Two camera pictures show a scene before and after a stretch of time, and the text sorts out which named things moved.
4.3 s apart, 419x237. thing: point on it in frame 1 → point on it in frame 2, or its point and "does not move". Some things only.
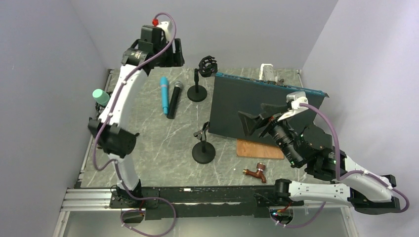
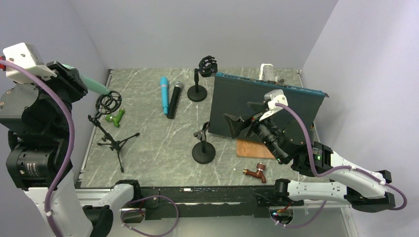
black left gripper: (176, 59) → (70, 78)
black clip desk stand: (204, 152) does not move
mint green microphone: (101, 97) → (91, 84)
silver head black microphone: (178, 85) does not move
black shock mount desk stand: (207, 66) does not move
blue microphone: (164, 84) does not move
